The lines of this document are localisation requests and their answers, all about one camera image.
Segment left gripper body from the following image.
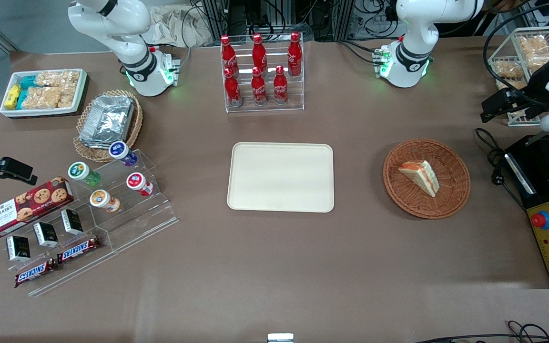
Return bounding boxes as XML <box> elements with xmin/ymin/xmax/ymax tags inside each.
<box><xmin>525</xmin><ymin>60</ymin><xmax>549</xmax><ymax>108</ymax></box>

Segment triangular sandwich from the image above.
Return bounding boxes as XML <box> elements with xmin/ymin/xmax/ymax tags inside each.
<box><xmin>398</xmin><ymin>160</ymin><xmax>440</xmax><ymax>198</ymax></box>

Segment round brown wicker basket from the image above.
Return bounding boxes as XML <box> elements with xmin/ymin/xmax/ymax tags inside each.
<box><xmin>383</xmin><ymin>139</ymin><xmax>471</xmax><ymax>220</ymax></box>

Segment white rectangular snack tray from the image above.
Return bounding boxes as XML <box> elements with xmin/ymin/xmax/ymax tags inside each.
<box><xmin>0</xmin><ymin>69</ymin><xmax>88</xmax><ymax>118</ymax></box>

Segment oval light wicker basket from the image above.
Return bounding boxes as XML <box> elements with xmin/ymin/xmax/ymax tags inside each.
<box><xmin>73</xmin><ymin>90</ymin><xmax>143</xmax><ymax>163</ymax></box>

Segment cream plastic tray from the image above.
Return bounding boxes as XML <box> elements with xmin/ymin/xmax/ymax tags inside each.
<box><xmin>227</xmin><ymin>142</ymin><xmax>335</xmax><ymax>213</ymax></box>

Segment bagged fried snack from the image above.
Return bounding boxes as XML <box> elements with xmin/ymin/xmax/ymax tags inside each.
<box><xmin>494</xmin><ymin>60</ymin><xmax>524</xmax><ymax>79</ymax></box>
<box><xmin>499</xmin><ymin>79</ymin><xmax>530</xmax><ymax>92</ymax></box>
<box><xmin>517</xmin><ymin>36</ymin><xmax>549</xmax><ymax>54</ymax></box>
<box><xmin>526</xmin><ymin>52</ymin><xmax>549</xmax><ymax>72</ymax></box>

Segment red Walkers cookie box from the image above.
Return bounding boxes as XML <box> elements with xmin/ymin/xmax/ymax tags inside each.
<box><xmin>0</xmin><ymin>177</ymin><xmax>75</xmax><ymax>239</ymax></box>

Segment small green drink bottle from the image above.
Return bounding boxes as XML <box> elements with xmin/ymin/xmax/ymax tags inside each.
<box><xmin>68</xmin><ymin>161</ymin><xmax>101</xmax><ymax>187</ymax></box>

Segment yellow snack packet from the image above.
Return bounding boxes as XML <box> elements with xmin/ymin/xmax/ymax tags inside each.
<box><xmin>4</xmin><ymin>85</ymin><xmax>21</xmax><ymax>110</ymax></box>

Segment small black white box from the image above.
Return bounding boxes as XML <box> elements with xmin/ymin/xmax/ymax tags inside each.
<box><xmin>61</xmin><ymin>209</ymin><xmax>84</xmax><ymax>235</ymax></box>
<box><xmin>6</xmin><ymin>235</ymin><xmax>31</xmax><ymax>262</ymax></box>
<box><xmin>33</xmin><ymin>222</ymin><xmax>59</xmax><ymax>248</ymax></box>

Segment clear rice cracker bag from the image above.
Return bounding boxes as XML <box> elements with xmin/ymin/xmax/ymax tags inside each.
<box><xmin>35</xmin><ymin>71</ymin><xmax>81</xmax><ymax>88</ymax></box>
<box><xmin>58</xmin><ymin>85</ymin><xmax>79</xmax><ymax>108</ymax></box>
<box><xmin>21</xmin><ymin>87</ymin><xmax>62</xmax><ymax>110</ymax></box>

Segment black table machine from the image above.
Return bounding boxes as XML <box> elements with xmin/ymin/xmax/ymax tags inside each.
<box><xmin>504</xmin><ymin>135</ymin><xmax>549</xmax><ymax>290</ymax></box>

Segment small orange drink bottle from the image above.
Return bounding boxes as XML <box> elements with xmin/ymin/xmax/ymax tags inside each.
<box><xmin>89</xmin><ymin>190</ymin><xmax>121</xmax><ymax>213</ymax></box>

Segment Snickers chocolate bar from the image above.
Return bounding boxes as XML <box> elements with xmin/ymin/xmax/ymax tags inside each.
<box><xmin>15</xmin><ymin>258</ymin><xmax>59</xmax><ymax>288</ymax></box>
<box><xmin>57</xmin><ymin>236</ymin><xmax>102</xmax><ymax>264</ymax></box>

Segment stacked aluminium foil containers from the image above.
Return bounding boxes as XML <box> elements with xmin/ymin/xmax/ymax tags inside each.
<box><xmin>79</xmin><ymin>95</ymin><xmax>135</xmax><ymax>149</ymax></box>

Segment small purple drink bottle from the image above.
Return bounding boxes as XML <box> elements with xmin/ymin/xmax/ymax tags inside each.
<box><xmin>109</xmin><ymin>141</ymin><xmax>138</xmax><ymax>167</ymax></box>

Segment clear acrylic stepped stand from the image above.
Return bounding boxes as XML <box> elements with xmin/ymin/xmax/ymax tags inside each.
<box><xmin>0</xmin><ymin>198</ymin><xmax>118</xmax><ymax>297</ymax></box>
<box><xmin>67</xmin><ymin>149</ymin><xmax>179</xmax><ymax>253</ymax></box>

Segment small red drink bottle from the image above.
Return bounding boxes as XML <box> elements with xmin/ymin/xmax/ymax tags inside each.
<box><xmin>126</xmin><ymin>172</ymin><xmax>154</xmax><ymax>197</ymax></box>

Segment clear acrylic bottle rack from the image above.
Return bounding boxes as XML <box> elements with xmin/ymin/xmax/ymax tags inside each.
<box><xmin>221</xmin><ymin>32</ymin><xmax>305</xmax><ymax>113</ymax></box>

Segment red cola bottle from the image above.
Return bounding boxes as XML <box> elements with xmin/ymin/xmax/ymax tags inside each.
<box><xmin>273</xmin><ymin>65</ymin><xmax>288</xmax><ymax>105</ymax></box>
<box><xmin>221</xmin><ymin>35</ymin><xmax>238</xmax><ymax>72</ymax></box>
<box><xmin>252</xmin><ymin>33</ymin><xmax>268</xmax><ymax>71</ymax></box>
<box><xmin>287</xmin><ymin>31</ymin><xmax>302</xmax><ymax>77</ymax></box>
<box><xmin>224</xmin><ymin>68</ymin><xmax>243</xmax><ymax>107</ymax></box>
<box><xmin>251</xmin><ymin>67</ymin><xmax>267</xmax><ymax>106</ymax></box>

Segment crumpled beige cloth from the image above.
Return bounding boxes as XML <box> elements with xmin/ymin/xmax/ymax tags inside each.
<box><xmin>143</xmin><ymin>5</ymin><xmax>213</xmax><ymax>48</ymax></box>

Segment black power cable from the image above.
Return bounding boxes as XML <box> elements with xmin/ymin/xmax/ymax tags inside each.
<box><xmin>475</xmin><ymin>128</ymin><xmax>528</xmax><ymax>211</ymax></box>

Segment white wire rack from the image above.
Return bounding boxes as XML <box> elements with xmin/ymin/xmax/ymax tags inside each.
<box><xmin>488</xmin><ymin>26</ymin><xmax>549</xmax><ymax>127</ymax></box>

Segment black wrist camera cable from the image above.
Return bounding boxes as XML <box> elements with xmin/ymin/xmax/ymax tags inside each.
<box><xmin>483</xmin><ymin>0</ymin><xmax>549</xmax><ymax>103</ymax></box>

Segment black arm base cables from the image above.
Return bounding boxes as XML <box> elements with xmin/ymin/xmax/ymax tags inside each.
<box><xmin>336</xmin><ymin>40</ymin><xmax>381</xmax><ymax>65</ymax></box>

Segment tangled background cables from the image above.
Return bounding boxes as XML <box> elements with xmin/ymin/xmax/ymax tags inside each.
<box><xmin>351</xmin><ymin>0</ymin><xmax>399</xmax><ymax>40</ymax></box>

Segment black cable bundle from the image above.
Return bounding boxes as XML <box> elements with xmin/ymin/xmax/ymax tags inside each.
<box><xmin>415</xmin><ymin>321</ymin><xmax>549</xmax><ymax>343</ymax></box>

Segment aluminium equipment frame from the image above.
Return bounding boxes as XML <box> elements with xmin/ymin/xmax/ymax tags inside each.
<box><xmin>201</xmin><ymin>0</ymin><xmax>356</xmax><ymax>42</ymax></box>

